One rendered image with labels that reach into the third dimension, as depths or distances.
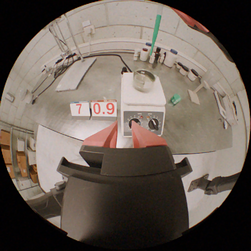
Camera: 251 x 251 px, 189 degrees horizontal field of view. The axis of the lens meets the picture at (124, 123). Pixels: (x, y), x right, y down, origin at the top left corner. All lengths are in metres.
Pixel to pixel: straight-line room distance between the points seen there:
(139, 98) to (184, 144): 0.26
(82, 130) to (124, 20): 0.70
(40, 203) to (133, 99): 0.35
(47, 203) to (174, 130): 0.44
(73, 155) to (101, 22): 0.80
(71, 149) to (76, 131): 0.08
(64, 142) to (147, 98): 0.34
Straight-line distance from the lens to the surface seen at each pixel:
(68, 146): 0.34
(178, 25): 0.70
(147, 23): 0.65
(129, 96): 0.20
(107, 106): 0.26
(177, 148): 0.33
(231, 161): 1.49
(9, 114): 2.40
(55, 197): 0.23
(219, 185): 0.44
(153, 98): 0.21
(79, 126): 0.31
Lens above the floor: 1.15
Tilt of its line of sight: 77 degrees down
